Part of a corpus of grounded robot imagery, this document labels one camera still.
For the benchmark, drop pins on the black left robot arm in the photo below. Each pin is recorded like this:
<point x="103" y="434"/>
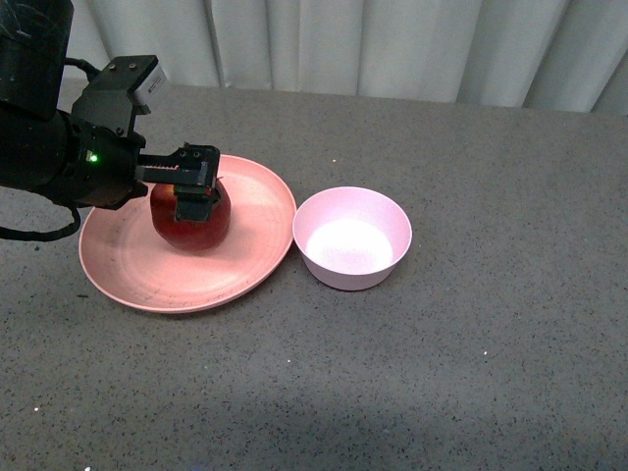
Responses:
<point x="67" y="128"/>

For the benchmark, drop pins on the pink round plate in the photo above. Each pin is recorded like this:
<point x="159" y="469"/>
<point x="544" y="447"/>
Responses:
<point x="123" y="256"/>

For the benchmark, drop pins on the red apple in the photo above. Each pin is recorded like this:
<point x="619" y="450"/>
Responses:
<point x="189" y="235"/>

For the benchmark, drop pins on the grey-white curtain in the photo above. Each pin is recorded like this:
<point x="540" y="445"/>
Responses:
<point x="557" y="55"/>

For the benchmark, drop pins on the light pink bowl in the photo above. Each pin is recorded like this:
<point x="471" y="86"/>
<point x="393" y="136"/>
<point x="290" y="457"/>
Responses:
<point x="350" y="237"/>

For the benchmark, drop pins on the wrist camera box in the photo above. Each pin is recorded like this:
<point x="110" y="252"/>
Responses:
<point x="128" y="86"/>

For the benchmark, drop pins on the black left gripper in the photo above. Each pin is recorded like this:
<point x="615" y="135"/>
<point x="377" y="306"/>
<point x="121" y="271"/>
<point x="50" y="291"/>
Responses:
<point x="101" y="171"/>

